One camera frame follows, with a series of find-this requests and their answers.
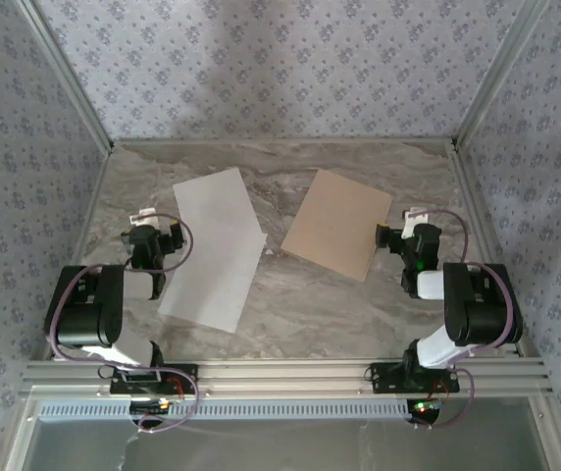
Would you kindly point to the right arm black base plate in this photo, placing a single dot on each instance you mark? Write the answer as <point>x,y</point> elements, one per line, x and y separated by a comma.
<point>383,380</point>

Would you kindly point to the grey metal panel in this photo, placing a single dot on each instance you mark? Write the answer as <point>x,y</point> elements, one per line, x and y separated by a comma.
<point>280,446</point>

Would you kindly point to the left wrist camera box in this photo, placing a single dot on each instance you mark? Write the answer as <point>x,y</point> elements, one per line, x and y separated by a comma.
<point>142,217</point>

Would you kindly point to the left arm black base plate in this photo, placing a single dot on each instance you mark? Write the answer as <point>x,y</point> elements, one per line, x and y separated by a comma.
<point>187,375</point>

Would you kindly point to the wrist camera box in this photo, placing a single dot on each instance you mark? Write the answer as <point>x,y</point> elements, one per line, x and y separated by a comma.
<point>410,218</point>
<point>142,217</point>

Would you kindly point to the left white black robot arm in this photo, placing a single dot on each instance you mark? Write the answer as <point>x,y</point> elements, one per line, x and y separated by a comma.
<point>89,314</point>

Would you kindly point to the brown cardboard folder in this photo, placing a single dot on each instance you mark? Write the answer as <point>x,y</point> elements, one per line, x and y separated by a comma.
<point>334,221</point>

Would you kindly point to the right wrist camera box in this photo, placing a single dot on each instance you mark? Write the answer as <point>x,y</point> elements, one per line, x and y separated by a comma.
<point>410,218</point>

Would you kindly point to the thin aluminium table rail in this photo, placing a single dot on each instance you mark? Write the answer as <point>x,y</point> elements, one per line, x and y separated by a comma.
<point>280,141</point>

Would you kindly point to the aluminium table side rail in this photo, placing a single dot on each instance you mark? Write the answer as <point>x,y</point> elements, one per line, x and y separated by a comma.
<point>87,221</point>
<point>491,245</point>

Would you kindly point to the aluminium frame post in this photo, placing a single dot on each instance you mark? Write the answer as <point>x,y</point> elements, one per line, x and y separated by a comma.
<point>67,73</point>
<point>499,73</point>

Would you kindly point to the white paper sheet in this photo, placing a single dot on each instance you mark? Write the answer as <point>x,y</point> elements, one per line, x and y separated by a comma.
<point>212,196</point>
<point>207,294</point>

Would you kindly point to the long aluminium mounting rail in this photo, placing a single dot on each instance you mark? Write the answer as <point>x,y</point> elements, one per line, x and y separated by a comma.
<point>280,378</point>

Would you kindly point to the small circuit board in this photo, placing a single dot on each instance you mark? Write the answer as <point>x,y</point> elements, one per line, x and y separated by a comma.
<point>425,406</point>
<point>150,406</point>

